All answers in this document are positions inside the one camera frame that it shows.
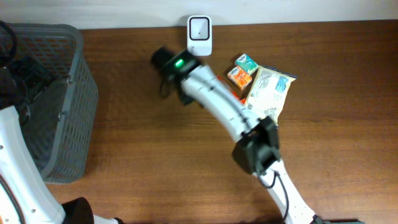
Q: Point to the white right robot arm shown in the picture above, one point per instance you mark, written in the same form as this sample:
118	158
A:
257	140

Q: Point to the teal tissue pack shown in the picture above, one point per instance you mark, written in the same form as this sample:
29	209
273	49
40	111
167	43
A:
246	63

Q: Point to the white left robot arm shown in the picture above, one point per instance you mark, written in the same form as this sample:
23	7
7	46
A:
25	197

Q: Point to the beige snack bag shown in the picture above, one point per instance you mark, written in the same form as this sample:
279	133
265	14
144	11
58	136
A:
268	92

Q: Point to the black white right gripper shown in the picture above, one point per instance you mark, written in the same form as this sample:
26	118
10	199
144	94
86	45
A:
185	96

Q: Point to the grey plastic mesh basket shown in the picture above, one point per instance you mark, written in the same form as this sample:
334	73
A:
44	75

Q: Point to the orange tissue pack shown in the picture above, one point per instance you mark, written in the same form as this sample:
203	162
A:
239	77

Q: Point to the red snack bag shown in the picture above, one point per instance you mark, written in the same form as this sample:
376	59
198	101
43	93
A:
242	100

